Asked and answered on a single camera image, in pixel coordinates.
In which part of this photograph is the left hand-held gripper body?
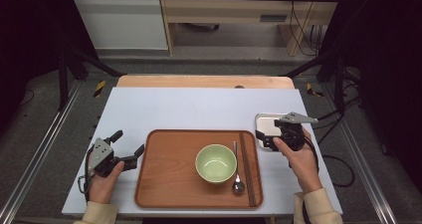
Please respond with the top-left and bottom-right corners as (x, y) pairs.
(87, 137), (130, 179)

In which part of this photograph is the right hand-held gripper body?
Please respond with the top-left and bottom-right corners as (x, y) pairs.
(273, 112), (319, 152)

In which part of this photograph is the wooden tray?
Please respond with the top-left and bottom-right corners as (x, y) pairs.
(134, 128), (264, 209)

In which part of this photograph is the metal spoon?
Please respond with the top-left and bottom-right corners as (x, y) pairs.
(231, 140), (246, 195)

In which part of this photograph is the green bowl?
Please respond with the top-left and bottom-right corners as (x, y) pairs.
(194, 143), (238, 184)

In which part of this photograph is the person's left hand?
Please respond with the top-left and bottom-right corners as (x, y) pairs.
(88, 160), (125, 204)

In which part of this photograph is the person's right hand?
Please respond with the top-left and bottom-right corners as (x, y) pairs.
(272, 127), (323, 195)

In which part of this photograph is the yellow black striped marker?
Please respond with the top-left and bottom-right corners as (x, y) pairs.
(306, 82), (324, 98)
(94, 80), (107, 98)

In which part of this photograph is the black metal stand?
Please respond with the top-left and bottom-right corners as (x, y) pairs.
(58, 44), (124, 112)
(282, 48), (346, 113)

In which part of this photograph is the white cabinet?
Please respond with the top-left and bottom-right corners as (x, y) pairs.
(66, 0), (168, 51)

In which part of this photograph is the blue-green label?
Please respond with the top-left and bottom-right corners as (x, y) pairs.
(259, 14), (289, 23)

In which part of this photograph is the black curtain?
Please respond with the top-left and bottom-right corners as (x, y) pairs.
(317, 0), (422, 185)
(0, 0), (98, 125)

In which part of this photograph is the dark rolled object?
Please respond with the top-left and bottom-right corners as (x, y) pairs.
(180, 22), (220, 32)

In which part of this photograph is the beige wooden desk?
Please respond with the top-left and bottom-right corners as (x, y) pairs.
(158, 0), (344, 57)

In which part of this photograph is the black floor cable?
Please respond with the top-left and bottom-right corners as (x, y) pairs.
(18, 89), (35, 108)
(310, 96), (362, 145)

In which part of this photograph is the metal floor rail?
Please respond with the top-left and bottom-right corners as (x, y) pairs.
(322, 84), (397, 224)
(0, 81), (83, 224)

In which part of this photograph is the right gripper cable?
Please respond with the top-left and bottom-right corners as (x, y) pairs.
(300, 135), (355, 224)

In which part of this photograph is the black wall cable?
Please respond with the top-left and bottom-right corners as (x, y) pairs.
(289, 0), (317, 57)

